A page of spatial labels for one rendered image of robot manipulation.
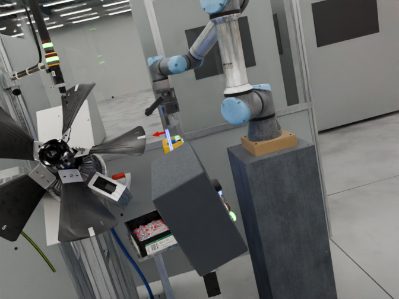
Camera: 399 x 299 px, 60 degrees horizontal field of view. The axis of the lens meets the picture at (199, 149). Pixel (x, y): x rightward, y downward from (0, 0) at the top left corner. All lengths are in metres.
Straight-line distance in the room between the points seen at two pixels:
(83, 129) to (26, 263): 1.12
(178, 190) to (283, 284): 1.13
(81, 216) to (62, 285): 1.29
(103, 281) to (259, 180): 0.89
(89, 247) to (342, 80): 4.20
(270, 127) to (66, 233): 0.89
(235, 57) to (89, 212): 0.80
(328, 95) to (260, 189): 3.75
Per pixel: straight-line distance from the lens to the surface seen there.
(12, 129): 1.61
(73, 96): 1.62
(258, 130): 1.49
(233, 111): 1.35
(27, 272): 2.62
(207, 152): 2.22
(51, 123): 1.88
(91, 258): 1.76
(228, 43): 1.34
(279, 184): 1.47
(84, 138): 1.77
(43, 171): 1.50
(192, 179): 0.62
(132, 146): 1.38
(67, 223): 1.36
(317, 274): 1.74
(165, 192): 0.63
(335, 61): 5.12
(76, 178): 1.46
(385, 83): 5.53
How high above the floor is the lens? 1.46
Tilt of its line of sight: 15 degrees down
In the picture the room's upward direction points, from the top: 14 degrees counter-clockwise
